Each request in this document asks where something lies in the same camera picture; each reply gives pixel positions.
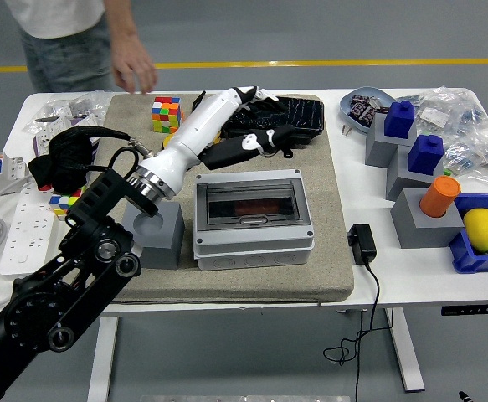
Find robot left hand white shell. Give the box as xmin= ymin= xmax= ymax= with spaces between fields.
xmin=139 ymin=85 xmax=297 ymax=189

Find person's left hand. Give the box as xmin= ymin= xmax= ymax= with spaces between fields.
xmin=111 ymin=37 xmax=159 ymax=95

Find orange cylinder battery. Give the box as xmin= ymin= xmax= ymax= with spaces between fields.
xmin=231 ymin=199 xmax=279 ymax=214
xmin=419 ymin=175 xmax=462 ymax=219

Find grey junction box clear lid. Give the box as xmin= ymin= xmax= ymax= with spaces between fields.
xmin=193 ymin=167 xmax=315 ymax=271

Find multicolour puzzle cube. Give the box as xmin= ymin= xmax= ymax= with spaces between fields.
xmin=49 ymin=188 xmax=84 ymax=221
xmin=151 ymin=95 xmax=185 ymax=134

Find yellow tape measure black label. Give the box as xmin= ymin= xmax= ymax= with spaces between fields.
xmin=190 ymin=90 xmax=223 ymax=143

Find clear bag of small parts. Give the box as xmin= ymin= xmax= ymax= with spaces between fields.
xmin=22 ymin=90 xmax=113 ymax=134

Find white table leg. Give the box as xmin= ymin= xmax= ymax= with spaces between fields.
xmin=383 ymin=307 xmax=426 ymax=394
xmin=86 ymin=317 xmax=120 ymax=402

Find person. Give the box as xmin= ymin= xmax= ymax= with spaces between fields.
xmin=4 ymin=0 xmax=115 ymax=93

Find black table control panel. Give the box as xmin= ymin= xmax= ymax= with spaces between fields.
xmin=440 ymin=304 xmax=488 ymax=317

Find black plastic tray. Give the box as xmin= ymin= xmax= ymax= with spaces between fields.
xmin=222 ymin=95 xmax=326 ymax=159

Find grey block with round hole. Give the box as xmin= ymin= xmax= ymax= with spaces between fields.
xmin=121 ymin=202 xmax=186 ymax=271

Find black cloth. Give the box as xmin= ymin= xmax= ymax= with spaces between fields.
xmin=28 ymin=127 xmax=98 ymax=196

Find blue storage bin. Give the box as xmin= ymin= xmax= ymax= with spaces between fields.
xmin=449 ymin=193 xmax=488 ymax=275

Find blue-grey bowl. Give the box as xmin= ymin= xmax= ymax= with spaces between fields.
xmin=338 ymin=86 xmax=398 ymax=135

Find yellow lemon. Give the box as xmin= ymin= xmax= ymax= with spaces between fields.
xmin=462 ymin=208 xmax=488 ymax=254

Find white circuit breaker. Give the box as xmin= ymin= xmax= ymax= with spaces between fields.
xmin=0 ymin=151 xmax=30 ymax=198

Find dark snack packets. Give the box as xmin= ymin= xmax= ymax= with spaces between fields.
xmin=349 ymin=95 xmax=389 ymax=126

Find grey block holder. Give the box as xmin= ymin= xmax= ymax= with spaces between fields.
xmin=385 ymin=144 xmax=445 ymax=201
xmin=390 ymin=188 xmax=465 ymax=250
xmin=365 ymin=111 xmax=419 ymax=168

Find grey-brown mat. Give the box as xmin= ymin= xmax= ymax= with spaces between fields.
xmin=60 ymin=92 xmax=356 ymax=305

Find black power adapter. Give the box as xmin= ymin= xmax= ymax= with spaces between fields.
xmin=347 ymin=223 xmax=378 ymax=265

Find white power strip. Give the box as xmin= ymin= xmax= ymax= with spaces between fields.
xmin=0 ymin=180 xmax=59 ymax=277

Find blue plastic block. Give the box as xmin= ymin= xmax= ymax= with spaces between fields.
xmin=407 ymin=133 xmax=444 ymax=175
xmin=383 ymin=100 xmax=417 ymax=139

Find clear bag of mixed parts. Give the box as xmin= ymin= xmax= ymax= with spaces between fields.
xmin=442 ymin=136 xmax=488 ymax=185

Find clear bag of blue parts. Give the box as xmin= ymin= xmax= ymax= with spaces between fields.
xmin=410 ymin=86 xmax=488 ymax=139

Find white wall socket pack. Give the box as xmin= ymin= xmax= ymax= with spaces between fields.
xmin=32 ymin=113 xmax=102 ymax=160

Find black adapter cord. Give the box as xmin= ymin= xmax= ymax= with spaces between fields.
xmin=322 ymin=259 xmax=382 ymax=402

